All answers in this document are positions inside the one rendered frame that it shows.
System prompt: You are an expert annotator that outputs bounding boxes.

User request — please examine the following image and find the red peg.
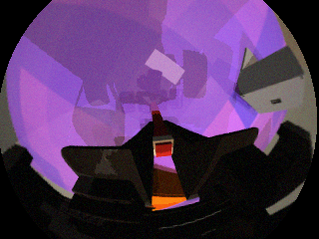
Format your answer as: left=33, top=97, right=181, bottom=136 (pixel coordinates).
left=153, top=111, right=172, bottom=156

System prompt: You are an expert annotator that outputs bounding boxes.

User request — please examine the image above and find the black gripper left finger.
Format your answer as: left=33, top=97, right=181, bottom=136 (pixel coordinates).
left=60, top=120, right=155, bottom=207

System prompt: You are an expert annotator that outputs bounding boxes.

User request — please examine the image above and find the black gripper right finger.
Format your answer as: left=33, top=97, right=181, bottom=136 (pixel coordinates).
left=163, top=120, right=259, bottom=200

